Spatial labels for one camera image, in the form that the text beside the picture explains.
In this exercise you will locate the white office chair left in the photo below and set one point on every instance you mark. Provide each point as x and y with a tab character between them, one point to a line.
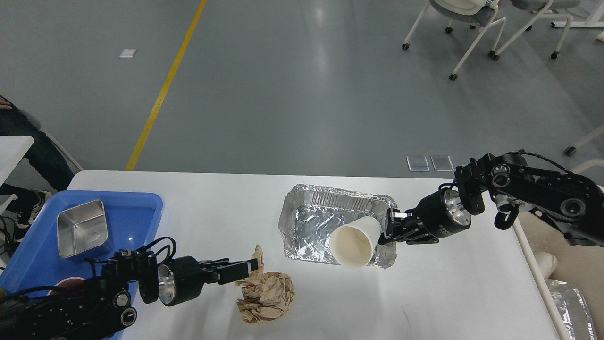
480	15

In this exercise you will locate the floor outlet cover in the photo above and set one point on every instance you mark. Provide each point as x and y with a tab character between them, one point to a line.
418	163
442	163

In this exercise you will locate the white side table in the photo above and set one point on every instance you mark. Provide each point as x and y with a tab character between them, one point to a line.
13	149

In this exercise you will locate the brown paper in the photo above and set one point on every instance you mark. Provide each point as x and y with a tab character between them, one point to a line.
266	296

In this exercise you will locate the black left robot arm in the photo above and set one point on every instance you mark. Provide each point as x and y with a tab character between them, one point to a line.
102	305

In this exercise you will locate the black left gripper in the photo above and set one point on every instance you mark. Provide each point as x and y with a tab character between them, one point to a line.
182	279

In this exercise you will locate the pink plastic mug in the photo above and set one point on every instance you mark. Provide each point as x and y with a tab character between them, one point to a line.
72	284

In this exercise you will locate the blue plastic tray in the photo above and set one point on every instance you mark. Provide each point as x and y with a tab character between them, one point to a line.
132	219

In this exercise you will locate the foil tray in bin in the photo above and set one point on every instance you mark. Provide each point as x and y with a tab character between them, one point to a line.
573	310

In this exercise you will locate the floor outlet cover left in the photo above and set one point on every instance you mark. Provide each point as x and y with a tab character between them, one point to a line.
418	163

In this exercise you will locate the floor outlet cover right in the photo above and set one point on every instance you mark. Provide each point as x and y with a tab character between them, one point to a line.
442	163

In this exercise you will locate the person in beige sweater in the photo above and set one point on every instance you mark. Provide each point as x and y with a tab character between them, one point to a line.
43	156

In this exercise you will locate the stainless steel rectangular pan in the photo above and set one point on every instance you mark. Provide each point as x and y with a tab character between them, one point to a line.
83	231

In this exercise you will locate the aluminium foil tray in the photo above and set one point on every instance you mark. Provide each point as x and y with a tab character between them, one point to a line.
311	213

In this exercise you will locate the white paper cup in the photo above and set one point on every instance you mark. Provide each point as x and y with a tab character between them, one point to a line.
352	245

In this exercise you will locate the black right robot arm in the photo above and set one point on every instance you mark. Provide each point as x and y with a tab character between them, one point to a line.
569	203

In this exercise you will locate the beige plastic bin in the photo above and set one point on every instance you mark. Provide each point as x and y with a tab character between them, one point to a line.
581	266

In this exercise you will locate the white chair leg right edge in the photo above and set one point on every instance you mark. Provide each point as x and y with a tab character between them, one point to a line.
572	148

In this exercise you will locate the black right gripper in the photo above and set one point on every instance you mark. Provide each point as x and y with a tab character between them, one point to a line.
437	216

